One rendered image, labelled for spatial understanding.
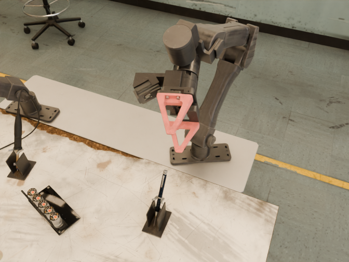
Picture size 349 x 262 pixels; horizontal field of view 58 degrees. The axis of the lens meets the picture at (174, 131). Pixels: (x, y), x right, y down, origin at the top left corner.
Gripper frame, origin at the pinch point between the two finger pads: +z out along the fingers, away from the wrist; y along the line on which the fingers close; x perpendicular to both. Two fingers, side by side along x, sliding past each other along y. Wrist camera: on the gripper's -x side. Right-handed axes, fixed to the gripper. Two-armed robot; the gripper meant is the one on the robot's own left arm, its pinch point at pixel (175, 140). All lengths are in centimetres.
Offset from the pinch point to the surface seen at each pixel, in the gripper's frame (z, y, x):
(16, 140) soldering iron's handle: -5, -22, -54
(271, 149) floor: -54, -143, 31
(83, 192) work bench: 6.5, -32.0, -33.3
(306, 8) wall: -197, -167, 58
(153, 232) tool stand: 15.3, -31.3, -9.4
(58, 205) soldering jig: 11.9, -28.3, -38.1
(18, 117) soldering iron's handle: -11, -19, -53
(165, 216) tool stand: 10.5, -33.2, -7.2
